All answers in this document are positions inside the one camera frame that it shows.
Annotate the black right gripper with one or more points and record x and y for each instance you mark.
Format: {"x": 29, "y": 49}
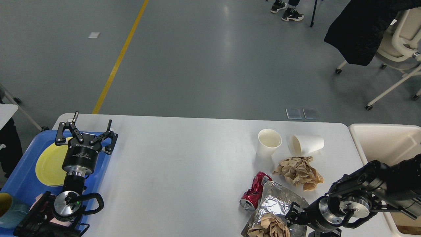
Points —
{"x": 323, "y": 216}

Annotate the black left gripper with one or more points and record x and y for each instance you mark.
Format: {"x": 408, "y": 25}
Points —
{"x": 81, "y": 156}

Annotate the yellow plastic plate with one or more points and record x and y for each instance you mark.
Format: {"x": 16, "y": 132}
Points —
{"x": 49, "y": 165}

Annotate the silver foil bag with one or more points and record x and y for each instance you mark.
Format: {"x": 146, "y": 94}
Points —
{"x": 276, "y": 199}

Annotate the pink ribbed mug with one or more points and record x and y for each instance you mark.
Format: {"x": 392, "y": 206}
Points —
{"x": 39, "y": 197}

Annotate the brown paper bag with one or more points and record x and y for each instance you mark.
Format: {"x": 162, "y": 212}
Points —
{"x": 406, "y": 225}

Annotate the teal mug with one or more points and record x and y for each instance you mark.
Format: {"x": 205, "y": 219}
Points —
{"x": 12, "y": 210}

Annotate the brown paper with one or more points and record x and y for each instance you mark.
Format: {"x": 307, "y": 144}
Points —
{"x": 269, "y": 226}

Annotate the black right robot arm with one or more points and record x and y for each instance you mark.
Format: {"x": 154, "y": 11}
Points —
{"x": 357, "y": 197}

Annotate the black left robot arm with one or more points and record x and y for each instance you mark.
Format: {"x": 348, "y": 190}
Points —
{"x": 60, "y": 215}

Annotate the crumpled brown paper ball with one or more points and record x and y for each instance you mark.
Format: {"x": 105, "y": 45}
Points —
{"x": 298, "y": 171}

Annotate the crushed red soda can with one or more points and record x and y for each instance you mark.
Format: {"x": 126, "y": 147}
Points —
{"x": 250, "y": 199}

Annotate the blue plastic tray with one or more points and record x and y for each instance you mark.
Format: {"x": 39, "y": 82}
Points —
{"x": 24, "y": 184}

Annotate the white lid behind gripper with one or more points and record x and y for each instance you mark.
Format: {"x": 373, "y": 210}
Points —
{"x": 301, "y": 145}

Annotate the white side table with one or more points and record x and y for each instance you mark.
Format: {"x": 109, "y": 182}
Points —
{"x": 8, "y": 110}

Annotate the white paper cup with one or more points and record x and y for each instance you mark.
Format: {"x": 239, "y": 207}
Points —
{"x": 268, "y": 142}

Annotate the white office chair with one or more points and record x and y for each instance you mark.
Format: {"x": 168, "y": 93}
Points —
{"x": 400, "y": 48}

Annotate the black jacket on chair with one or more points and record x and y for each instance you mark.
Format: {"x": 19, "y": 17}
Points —
{"x": 358, "y": 31}

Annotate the black tripod leg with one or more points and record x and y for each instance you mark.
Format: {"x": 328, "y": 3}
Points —
{"x": 313, "y": 13}

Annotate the person in black clothes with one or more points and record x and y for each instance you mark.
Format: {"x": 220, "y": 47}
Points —
{"x": 290, "y": 13}

